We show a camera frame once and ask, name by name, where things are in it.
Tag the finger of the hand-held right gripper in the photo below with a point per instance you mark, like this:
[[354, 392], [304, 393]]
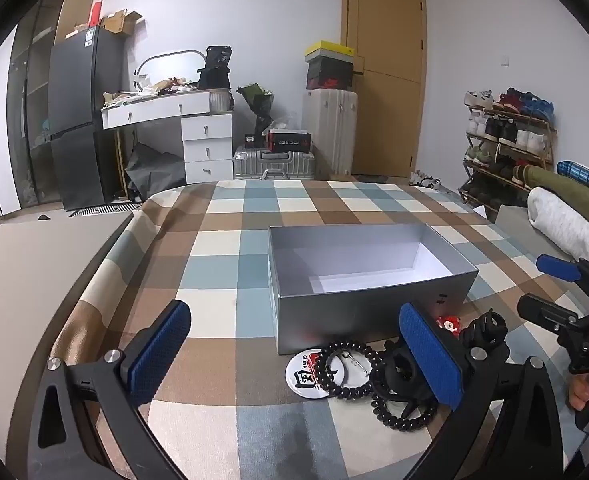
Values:
[[557, 267], [544, 310]]

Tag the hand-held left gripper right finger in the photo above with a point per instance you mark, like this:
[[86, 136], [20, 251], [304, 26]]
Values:
[[432, 360]]

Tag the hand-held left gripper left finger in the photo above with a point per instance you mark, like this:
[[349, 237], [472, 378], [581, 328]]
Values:
[[159, 355]]

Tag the black banana hair clip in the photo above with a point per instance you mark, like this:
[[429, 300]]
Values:
[[484, 332]]

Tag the silver cardboard box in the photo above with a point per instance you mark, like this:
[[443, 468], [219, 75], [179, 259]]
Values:
[[354, 260]]

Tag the round white badge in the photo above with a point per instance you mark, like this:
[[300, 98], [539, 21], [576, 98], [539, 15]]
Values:
[[299, 375]]

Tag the red cartoon hair clip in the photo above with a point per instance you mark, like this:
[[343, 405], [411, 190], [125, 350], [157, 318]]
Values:
[[447, 324]]

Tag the green rolled blanket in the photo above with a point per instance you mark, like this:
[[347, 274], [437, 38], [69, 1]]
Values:
[[574, 190]]

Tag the checkered bed sheet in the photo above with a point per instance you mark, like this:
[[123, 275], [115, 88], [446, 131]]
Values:
[[224, 260]]

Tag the wooden shoe rack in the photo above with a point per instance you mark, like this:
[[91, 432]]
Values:
[[549, 125]]

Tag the rows of shoes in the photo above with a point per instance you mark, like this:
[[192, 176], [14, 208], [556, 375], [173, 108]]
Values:
[[504, 130]]

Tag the floor grille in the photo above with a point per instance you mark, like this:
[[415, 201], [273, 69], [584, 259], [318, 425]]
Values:
[[104, 209]]

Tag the white sandals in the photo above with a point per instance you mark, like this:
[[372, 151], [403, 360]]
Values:
[[424, 180]]

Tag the dark grey cloth cover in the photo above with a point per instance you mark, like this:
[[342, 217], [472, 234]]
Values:
[[154, 167]]

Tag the white dressing table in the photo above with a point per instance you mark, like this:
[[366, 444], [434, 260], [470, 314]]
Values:
[[207, 150]]

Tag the silver suitcase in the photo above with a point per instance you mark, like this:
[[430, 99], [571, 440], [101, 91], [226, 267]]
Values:
[[274, 165]]

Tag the small black box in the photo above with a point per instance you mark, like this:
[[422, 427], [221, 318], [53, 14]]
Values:
[[250, 139]]

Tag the black box with red label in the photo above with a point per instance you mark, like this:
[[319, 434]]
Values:
[[290, 141]]

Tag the white suitcase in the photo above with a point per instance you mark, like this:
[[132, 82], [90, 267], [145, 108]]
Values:
[[329, 130]]

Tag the black refrigerator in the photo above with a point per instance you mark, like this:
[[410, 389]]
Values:
[[84, 110]]

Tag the white ribbed basket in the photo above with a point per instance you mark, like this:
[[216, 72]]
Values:
[[220, 101]]

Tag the pile of papers and sundries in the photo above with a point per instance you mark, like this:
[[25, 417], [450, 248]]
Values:
[[144, 92]]

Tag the clear plastic bag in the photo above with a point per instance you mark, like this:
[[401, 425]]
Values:
[[282, 121]]

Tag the white cabinet door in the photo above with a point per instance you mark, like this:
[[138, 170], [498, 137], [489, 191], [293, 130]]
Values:
[[4, 135]]

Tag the black wrapped flower bouquet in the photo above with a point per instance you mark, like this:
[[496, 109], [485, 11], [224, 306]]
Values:
[[259, 105]]

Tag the wooden door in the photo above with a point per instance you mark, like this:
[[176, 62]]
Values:
[[384, 60]]

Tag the glass door wardrobe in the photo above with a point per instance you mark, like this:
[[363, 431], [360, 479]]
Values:
[[29, 110]]

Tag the oval mirror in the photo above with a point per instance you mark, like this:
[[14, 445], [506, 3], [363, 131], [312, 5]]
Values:
[[169, 67]]

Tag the black and red shoebox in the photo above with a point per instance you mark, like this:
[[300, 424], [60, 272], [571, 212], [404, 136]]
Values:
[[329, 82]]

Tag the black labelled tub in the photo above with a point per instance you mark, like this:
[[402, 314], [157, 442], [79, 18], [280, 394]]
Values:
[[218, 57]]

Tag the yellow shoebox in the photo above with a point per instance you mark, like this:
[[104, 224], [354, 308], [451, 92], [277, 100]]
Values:
[[328, 50]]

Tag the open cardboard boxes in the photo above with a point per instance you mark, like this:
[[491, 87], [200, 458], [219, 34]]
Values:
[[117, 21]]

